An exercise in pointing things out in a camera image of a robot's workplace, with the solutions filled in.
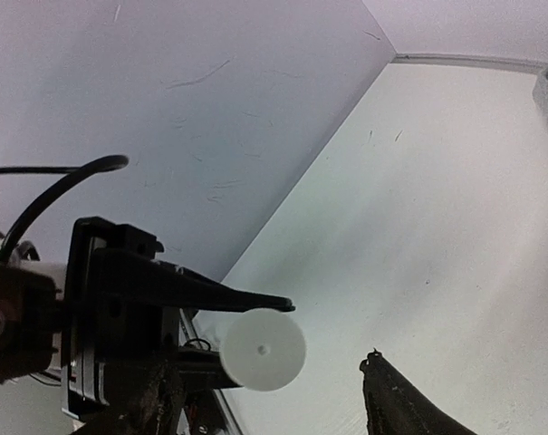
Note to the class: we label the aluminium front rail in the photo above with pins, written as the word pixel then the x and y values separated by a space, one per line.
pixel 208 412

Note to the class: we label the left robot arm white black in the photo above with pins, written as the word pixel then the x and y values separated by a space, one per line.
pixel 32 319

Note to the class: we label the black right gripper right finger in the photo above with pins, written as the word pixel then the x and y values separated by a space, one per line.
pixel 395 406

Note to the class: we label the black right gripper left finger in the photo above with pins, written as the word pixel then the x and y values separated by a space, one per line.
pixel 147 398

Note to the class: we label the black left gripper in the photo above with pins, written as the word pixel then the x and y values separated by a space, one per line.
pixel 103 327

